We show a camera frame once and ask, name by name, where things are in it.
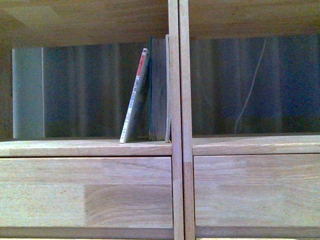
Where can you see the white paperback book red spine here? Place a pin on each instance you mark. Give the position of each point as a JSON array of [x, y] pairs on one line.
[[137, 100]]

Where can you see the right wooden shelf unit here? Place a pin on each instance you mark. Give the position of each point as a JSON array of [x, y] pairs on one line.
[[250, 85]]

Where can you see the wooden shelf unit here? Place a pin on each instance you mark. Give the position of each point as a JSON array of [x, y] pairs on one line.
[[49, 23], [250, 85]]

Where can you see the left wooden shelf unit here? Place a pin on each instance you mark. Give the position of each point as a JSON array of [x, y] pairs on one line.
[[49, 23]]

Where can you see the white pillar behind shelf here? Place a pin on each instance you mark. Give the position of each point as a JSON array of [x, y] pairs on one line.
[[28, 93]]

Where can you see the upright teal-covered book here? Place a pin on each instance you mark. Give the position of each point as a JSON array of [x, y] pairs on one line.
[[160, 120]]

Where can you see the upper left wooden drawer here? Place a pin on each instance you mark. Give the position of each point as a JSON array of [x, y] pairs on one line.
[[86, 192]]

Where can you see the wooden drawer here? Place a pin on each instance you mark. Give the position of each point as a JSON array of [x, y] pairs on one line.
[[86, 192], [275, 190]]

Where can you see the upper right wooden drawer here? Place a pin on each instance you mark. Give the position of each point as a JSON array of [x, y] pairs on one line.
[[275, 190]]

